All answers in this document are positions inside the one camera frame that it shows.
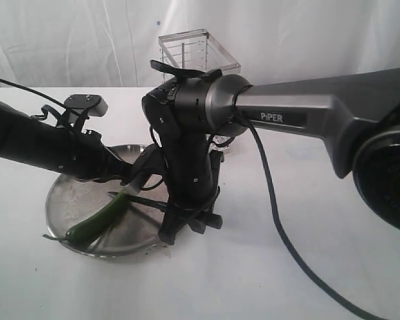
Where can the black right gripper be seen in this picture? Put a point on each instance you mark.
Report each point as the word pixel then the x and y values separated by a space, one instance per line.
pixel 192 205

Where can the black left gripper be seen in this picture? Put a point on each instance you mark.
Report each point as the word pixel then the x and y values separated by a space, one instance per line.
pixel 87 159

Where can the black knife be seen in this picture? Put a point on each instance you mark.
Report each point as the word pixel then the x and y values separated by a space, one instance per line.
pixel 143 201

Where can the green cucumber with stem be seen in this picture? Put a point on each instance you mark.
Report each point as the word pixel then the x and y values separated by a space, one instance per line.
pixel 87 231

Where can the metal wire utensil holder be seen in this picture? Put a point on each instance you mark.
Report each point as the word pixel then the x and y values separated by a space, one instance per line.
pixel 200 53

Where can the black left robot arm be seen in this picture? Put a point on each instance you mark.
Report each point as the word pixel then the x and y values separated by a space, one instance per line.
pixel 26 140

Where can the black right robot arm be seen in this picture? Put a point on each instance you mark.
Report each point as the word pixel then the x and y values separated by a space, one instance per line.
pixel 357 117

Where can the round stainless steel plate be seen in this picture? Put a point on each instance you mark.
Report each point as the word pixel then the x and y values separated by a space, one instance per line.
pixel 70 202

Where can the white backdrop cloth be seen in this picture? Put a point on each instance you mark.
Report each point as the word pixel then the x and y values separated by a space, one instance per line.
pixel 110 43

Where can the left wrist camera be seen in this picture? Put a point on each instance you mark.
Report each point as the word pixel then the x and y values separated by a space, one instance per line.
pixel 77 109

